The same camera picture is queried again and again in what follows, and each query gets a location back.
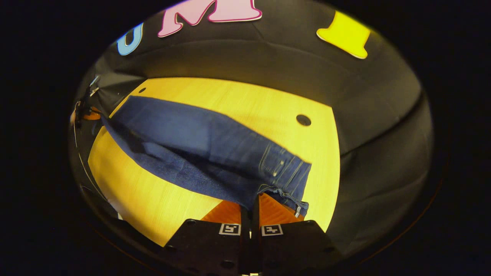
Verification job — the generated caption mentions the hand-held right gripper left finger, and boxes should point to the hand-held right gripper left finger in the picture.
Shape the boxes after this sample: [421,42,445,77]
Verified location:
[161,199,252,276]

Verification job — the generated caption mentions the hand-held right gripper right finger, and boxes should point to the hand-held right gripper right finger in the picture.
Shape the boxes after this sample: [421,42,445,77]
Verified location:
[252,192,344,276]

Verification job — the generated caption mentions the blue jeans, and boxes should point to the blue jeans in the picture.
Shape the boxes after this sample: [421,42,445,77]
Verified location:
[101,95,312,218]

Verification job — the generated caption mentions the black cable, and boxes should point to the black cable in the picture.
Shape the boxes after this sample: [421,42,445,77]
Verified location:
[73,123,110,202]

